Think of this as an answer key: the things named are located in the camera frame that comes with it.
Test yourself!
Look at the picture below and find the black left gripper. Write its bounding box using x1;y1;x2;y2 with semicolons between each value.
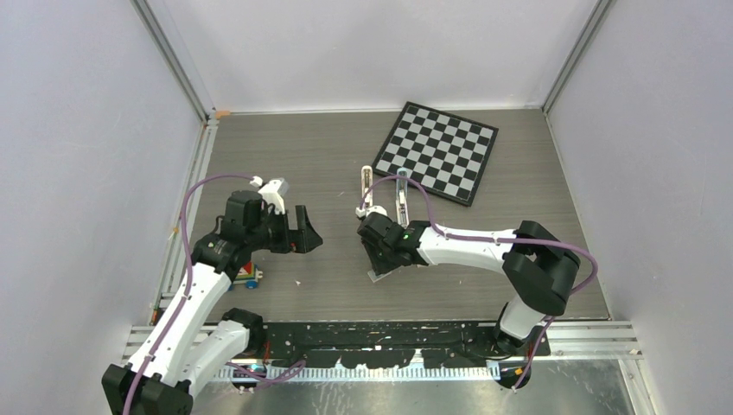
247;205;322;253

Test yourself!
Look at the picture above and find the grey tray of staples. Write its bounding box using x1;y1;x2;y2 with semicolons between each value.
367;270;392;283

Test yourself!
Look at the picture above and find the light blue white stapler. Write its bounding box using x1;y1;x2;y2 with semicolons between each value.
395;168;410;228

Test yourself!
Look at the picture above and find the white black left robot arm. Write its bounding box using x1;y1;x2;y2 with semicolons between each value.
101;189;322;414

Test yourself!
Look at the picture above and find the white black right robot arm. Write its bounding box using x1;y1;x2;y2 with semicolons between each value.
357;211;581;355

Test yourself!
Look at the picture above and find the colourful wooden toy car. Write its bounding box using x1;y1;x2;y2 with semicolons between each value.
229;262;264;291

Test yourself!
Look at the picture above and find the black white chessboard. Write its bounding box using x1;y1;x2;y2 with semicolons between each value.
372;101;499;207

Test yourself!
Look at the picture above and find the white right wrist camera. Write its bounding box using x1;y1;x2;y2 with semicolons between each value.
355;205;388;220

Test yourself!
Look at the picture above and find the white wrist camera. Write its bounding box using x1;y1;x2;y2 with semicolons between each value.
355;205;388;220
250;176;290;214

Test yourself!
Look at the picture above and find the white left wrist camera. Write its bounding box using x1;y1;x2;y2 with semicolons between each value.
250;176;290;214

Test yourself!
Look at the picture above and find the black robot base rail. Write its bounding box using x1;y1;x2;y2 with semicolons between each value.
238;321;550;369

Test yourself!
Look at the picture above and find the left aluminium corner post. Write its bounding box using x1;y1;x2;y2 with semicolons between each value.
131;0;210;125

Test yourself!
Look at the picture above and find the aluminium corner post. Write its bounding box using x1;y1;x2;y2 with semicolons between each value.
131;0;210;125
541;0;616;116

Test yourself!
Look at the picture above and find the right aluminium corner post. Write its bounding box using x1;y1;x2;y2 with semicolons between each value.
541;0;616;116

